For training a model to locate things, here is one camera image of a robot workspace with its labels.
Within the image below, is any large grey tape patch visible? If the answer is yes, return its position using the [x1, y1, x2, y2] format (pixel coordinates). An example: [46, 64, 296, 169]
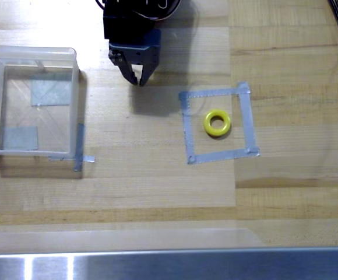
[30, 72, 72, 106]

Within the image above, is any small grey tape patch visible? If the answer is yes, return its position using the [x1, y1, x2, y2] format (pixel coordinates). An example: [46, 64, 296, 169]
[2, 125, 39, 151]

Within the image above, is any long grey tape strip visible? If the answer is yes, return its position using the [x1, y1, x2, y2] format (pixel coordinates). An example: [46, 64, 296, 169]
[179, 92, 198, 164]
[187, 147, 260, 165]
[236, 82, 260, 157]

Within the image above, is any clear plastic box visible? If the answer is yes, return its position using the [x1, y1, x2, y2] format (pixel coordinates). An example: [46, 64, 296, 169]
[0, 45, 80, 157]

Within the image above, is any yellow ring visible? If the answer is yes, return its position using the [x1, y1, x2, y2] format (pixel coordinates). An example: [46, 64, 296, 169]
[202, 108, 231, 138]

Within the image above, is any short grey tape strip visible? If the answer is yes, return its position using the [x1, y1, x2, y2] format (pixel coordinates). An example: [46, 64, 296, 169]
[179, 87, 250, 102]

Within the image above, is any steel table edge rail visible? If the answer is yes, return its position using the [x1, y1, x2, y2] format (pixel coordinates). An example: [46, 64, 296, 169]
[0, 247, 338, 280]

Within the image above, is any blue-grey corner tape strip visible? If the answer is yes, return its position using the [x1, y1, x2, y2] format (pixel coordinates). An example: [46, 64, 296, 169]
[73, 122, 85, 172]
[48, 155, 96, 163]

